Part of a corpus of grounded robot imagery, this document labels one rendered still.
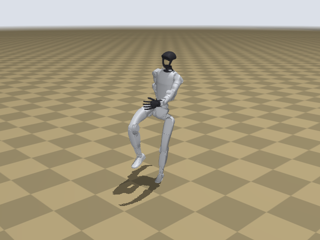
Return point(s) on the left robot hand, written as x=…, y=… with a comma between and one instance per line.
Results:
x=153, y=104

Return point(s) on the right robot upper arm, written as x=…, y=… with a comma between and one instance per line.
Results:
x=154, y=73

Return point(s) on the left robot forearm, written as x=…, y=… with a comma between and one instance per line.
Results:
x=167, y=98

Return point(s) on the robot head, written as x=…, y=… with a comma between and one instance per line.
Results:
x=170, y=56

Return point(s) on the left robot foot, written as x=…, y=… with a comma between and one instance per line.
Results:
x=159, y=178

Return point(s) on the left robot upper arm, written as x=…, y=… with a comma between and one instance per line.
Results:
x=178, y=80

